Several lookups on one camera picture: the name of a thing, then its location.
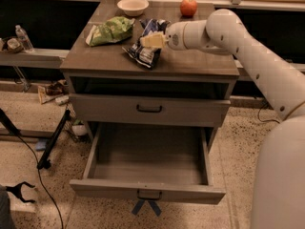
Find blue chip bag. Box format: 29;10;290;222
124;19;169;70

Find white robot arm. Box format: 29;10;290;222
140;9;305;229

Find white paper bowl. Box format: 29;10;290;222
117;0;149;17

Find green chip bag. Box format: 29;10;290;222
86;16;135;47

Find red apple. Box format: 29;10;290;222
180;0;197;17

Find grey wooden cabinet table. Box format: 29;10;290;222
60;1;238;143

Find closed upper grey drawer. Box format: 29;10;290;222
70;94;231;127

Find snack wrappers on floor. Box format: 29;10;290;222
37;80;68;104

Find small white potted plant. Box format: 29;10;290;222
71;119;88;136

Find open lower grey drawer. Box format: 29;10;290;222
70;123;225;204

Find clear plastic water bottle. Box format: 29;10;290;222
15;25;34;52

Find round tray with cup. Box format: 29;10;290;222
0;37;23;53

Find black tripod leg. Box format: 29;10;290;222
37;110;71;170

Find black clamp tool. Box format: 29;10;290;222
5;181;35;203

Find black floor cable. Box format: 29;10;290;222
0;108;65;229

